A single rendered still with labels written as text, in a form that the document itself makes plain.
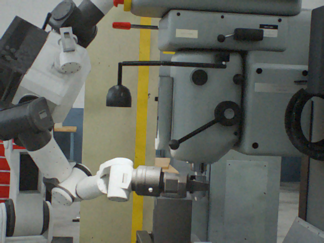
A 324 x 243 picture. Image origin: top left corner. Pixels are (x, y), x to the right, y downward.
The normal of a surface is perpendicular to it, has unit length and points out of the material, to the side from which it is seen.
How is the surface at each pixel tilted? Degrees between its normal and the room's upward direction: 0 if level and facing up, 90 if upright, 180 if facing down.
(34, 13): 90
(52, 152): 89
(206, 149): 118
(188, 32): 90
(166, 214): 90
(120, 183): 67
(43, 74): 59
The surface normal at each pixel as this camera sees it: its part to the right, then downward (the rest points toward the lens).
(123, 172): -0.07, -0.35
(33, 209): 0.43, -0.08
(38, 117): 0.92, -0.24
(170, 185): -0.10, 0.05
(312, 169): -0.99, -0.04
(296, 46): 0.13, 0.06
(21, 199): 0.43, 0.15
